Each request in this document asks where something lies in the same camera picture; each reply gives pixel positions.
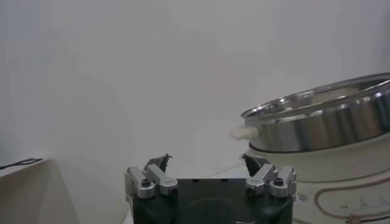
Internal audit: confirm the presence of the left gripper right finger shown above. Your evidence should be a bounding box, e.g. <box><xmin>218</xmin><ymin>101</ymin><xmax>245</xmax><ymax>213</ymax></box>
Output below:
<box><xmin>242</xmin><ymin>153</ymin><xmax>298</xmax><ymax>199</ymax></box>

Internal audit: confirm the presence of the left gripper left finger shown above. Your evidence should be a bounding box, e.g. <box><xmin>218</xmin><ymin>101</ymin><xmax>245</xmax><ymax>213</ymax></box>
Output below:
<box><xmin>124</xmin><ymin>153</ymin><xmax>179</xmax><ymax>200</ymax></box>

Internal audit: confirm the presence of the stainless steel steamer basket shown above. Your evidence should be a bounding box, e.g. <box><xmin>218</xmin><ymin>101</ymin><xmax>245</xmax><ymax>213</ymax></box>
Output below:
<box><xmin>228</xmin><ymin>72</ymin><xmax>390</xmax><ymax>153</ymax></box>

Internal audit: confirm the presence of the cream electric cooker base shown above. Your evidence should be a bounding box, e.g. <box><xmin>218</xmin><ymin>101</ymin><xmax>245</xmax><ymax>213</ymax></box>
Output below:
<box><xmin>243</xmin><ymin>142</ymin><xmax>390</xmax><ymax>224</ymax></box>

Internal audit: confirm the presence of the white side table with cable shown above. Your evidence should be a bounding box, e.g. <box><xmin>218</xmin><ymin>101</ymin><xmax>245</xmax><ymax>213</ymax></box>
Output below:
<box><xmin>0</xmin><ymin>158</ymin><xmax>80</xmax><ymax>224</ymax></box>

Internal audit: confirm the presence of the black looped cable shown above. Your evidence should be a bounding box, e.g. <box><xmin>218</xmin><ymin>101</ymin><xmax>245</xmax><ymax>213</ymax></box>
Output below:
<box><xmin>0</xmin><ymin>157</ymin><xmax>43</xmax><ymax>170</ymax></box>

